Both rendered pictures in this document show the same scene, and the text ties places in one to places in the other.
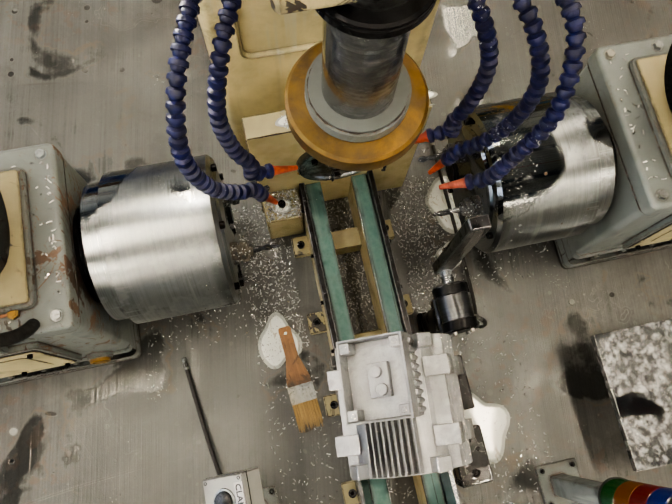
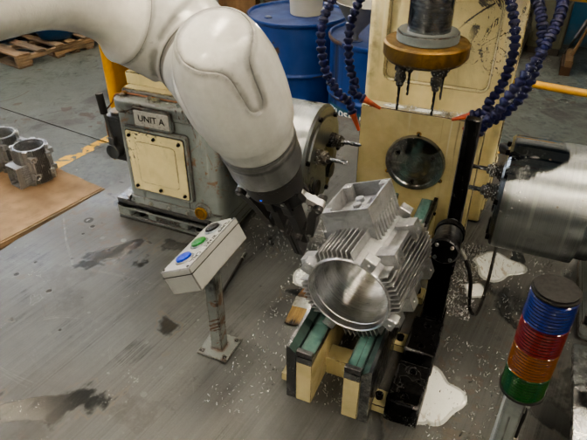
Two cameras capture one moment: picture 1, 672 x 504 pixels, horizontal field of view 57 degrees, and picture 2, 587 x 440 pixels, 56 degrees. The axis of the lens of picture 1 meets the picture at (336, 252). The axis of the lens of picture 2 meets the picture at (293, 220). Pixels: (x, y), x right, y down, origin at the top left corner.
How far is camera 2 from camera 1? 95 cm
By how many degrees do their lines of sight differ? 45
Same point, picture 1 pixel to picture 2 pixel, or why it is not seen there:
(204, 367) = (252, 264)
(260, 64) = (392, 87)
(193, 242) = (300, 116)
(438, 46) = not seen: hidden behind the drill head
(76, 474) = (133, 271)
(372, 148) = (420, 50)
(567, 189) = (565, 175)
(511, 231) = (512, 195)
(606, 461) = not seen: outside the picture
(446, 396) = (402, 239)
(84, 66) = not seen: hidden behind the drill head
